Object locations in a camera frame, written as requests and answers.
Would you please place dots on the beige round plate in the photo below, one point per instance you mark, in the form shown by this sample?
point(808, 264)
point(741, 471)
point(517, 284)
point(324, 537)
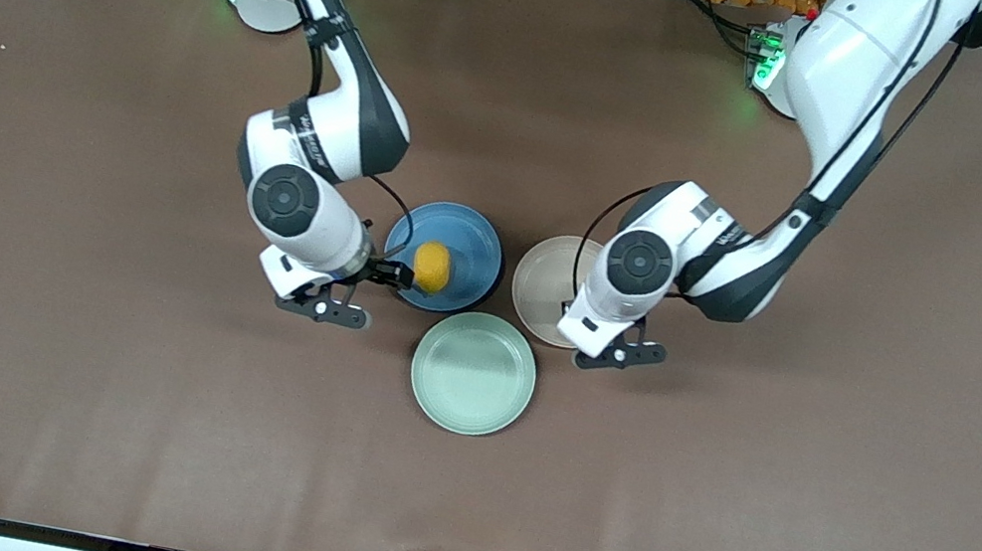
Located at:
point(545, 285)

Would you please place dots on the light green round plate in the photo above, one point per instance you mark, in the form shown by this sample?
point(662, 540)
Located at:
point(474, 374)

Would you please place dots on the blue round plate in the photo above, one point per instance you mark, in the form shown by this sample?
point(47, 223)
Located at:
point(468, 236)

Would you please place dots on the yellow lemon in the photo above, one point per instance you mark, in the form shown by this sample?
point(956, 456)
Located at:
point(432, 267)

